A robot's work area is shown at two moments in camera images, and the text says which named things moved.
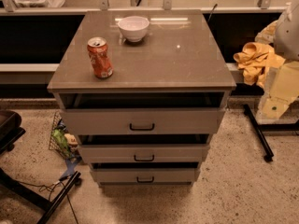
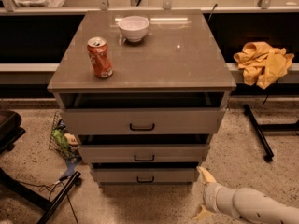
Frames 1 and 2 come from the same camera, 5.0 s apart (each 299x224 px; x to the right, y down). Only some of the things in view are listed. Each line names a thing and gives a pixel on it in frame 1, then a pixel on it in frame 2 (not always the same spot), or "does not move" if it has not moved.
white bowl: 134,27 does not move
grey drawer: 143,121 does not move
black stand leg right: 260,130 does not move
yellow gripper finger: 274,107 -> 205,175
